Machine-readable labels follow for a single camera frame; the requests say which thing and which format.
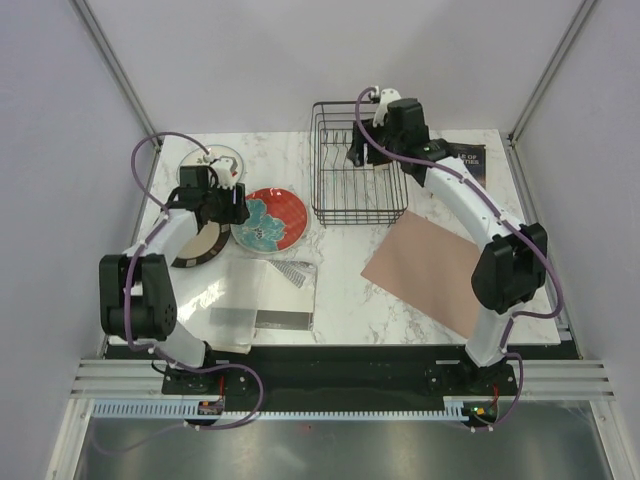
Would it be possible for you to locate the white watermelon pattern plate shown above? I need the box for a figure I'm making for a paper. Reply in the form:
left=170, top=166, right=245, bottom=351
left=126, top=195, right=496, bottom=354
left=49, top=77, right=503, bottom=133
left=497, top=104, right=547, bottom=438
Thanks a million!
left=179, top=144, right=246, bottom=181

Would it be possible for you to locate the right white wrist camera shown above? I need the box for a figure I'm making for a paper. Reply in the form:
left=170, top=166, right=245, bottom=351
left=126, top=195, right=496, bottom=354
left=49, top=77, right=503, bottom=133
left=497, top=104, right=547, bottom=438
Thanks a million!
left=369, top=87, right=402, bottom=127

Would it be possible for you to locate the white cable duct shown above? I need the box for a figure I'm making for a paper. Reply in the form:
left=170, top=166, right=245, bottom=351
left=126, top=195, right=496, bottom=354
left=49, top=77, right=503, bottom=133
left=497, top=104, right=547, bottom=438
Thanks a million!
left=91, top=398, right=498, bottom=422

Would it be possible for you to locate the pink cream leaf plate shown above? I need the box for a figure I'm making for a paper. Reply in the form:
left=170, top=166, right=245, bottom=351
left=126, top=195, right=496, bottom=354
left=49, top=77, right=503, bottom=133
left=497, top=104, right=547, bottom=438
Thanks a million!
left=373, top=162, right=392, bottom=173

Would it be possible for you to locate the red blue flower plate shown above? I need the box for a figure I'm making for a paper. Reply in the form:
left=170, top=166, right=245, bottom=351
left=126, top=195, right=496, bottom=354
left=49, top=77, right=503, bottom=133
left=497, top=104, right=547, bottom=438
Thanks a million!
left=231, top=187, right=309, bottom=254

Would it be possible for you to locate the black wire dish rack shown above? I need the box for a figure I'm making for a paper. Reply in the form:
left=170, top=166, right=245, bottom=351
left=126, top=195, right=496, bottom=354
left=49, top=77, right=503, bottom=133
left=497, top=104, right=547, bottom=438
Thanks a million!
left=309, top=101, right=409, bottom=226

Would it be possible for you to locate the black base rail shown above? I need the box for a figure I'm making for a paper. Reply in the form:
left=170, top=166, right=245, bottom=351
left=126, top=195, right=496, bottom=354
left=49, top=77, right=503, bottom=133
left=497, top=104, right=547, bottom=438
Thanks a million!
left=162, top=345, right=518, bottom=412

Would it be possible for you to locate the brown rimmed beige plate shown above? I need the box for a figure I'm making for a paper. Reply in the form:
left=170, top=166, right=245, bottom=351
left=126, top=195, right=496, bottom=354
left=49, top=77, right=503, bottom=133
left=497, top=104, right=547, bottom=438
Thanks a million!
left=172, top=222, right=231, bottom=269

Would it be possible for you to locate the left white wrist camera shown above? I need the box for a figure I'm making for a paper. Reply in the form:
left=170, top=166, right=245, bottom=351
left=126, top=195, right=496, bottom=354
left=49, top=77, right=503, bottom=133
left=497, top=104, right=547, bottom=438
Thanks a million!
left=209, top=156, right=240, bottom=190

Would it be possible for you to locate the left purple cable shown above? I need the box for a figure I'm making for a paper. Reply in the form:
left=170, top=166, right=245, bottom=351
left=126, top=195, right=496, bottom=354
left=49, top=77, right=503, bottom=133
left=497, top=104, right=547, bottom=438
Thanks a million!
left=92, top=131, right=266, bottom=456

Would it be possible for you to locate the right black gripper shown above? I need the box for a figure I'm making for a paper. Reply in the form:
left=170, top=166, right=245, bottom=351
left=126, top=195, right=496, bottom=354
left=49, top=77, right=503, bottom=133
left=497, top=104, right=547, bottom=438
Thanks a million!
left=347, top=118, right=404, bottom=168

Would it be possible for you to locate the pink placemat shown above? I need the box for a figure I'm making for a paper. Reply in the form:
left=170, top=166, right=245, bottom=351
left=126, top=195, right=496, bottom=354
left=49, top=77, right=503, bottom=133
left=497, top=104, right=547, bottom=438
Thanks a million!
left=361, top=212, right=480, bottom=338

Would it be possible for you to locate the tale of two cities book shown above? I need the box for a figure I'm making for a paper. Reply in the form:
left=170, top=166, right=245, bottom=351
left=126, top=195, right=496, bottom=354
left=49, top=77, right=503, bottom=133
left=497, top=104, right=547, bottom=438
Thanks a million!
left=450, top=143, right=487, bottom=187

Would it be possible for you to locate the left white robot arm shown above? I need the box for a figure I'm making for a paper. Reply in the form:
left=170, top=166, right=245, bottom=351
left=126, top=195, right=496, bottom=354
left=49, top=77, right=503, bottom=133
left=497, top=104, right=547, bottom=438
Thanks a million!
left=99, top=161, right=249, bottom=393

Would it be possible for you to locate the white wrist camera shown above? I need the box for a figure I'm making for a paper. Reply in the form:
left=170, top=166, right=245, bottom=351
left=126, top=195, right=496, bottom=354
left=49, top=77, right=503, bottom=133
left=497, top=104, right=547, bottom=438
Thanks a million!
left=209, top=156, right=240, bottom=190
left=369, top=87, right=402, bottom=127

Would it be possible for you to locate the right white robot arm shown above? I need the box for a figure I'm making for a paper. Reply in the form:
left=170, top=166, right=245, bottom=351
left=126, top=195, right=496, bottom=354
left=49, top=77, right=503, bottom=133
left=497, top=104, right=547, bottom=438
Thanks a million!
left=347, top=87, right=549, bottom=394

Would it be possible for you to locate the clear plastic bag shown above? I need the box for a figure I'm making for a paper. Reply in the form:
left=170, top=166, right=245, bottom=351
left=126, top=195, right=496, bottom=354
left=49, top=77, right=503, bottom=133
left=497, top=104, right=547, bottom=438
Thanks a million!
left=170, top=258, right=317, bottom=354

